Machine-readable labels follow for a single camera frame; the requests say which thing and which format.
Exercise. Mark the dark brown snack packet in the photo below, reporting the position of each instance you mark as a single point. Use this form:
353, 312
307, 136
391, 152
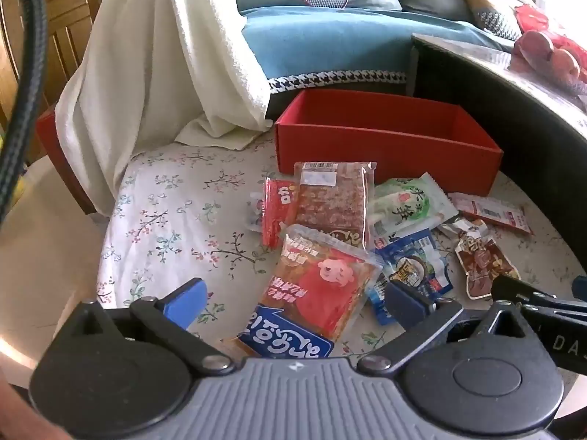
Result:
481, 261

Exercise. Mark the wooden door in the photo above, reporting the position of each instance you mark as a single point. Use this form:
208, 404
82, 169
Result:
64, 13

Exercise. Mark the dark coffee table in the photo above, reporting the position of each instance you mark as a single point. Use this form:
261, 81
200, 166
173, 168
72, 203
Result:
495, 101

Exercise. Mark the red pig print snack packet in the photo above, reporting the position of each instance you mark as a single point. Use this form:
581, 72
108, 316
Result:
316, 293

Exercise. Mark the clear brown snack packet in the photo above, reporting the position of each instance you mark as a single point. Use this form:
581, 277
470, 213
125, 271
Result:
332, 197

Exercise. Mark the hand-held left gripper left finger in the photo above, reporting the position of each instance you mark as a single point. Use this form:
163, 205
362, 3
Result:
185, 301

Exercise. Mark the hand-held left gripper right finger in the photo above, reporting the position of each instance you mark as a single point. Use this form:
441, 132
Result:
406, 305

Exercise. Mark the red plastic bag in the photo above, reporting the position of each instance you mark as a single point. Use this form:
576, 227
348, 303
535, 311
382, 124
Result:
532, 16

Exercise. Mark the blue sofa cover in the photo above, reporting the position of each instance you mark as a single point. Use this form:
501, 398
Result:
339, 41

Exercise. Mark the green white snack packet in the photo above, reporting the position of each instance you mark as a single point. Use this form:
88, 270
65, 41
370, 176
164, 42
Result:
403, 206

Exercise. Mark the slim pink snack packet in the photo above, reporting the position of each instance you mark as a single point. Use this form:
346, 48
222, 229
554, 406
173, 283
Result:
495, 211

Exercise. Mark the red stool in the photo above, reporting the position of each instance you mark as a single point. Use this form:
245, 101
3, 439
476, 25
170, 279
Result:
55, 146

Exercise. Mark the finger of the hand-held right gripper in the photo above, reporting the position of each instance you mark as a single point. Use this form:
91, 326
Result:
509, 286
580, 288

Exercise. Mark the yellow patterned cushion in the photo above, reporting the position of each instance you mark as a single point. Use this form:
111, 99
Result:
488, 9

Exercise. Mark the white blanket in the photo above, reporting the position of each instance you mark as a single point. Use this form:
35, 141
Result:
146, 73

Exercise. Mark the blue snack packet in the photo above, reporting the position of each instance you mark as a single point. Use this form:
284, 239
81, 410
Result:
415, 268

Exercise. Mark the red gummy snack packet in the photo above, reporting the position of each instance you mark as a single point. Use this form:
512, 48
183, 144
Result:
277, 211

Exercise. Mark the red cardboard box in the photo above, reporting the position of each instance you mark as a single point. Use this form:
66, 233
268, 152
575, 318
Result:
390, 146

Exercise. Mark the grey green sofa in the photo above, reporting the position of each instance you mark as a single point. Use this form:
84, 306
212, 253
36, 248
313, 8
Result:
339, 97

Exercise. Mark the small clear snack packet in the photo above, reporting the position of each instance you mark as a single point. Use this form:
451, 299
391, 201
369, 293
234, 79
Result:
256, 213

